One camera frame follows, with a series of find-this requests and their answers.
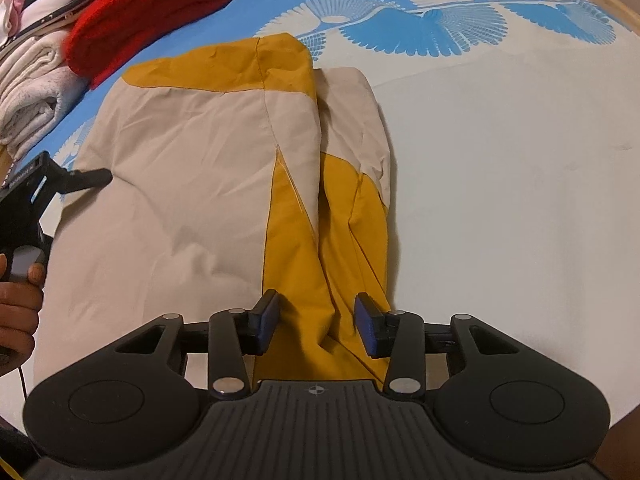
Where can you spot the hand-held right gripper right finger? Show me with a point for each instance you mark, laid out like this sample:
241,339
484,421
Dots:
367,327

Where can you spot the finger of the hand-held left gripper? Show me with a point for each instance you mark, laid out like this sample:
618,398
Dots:
87,179

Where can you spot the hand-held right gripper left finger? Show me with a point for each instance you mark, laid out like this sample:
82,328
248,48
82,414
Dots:
267,327

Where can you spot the beige and yellow jacket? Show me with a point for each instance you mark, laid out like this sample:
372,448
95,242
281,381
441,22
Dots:
200,170

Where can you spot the person's left hand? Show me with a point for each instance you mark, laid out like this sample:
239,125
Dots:
17,315

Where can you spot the white folded blanket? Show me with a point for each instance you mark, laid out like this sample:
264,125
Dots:
35,90

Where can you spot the red folded blanket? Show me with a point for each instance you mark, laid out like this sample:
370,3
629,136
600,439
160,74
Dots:
150,10

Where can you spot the pink cloth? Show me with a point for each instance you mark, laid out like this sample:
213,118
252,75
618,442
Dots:
11,7

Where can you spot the blue and white printed bedsheet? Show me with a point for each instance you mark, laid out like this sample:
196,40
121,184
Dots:
500,185

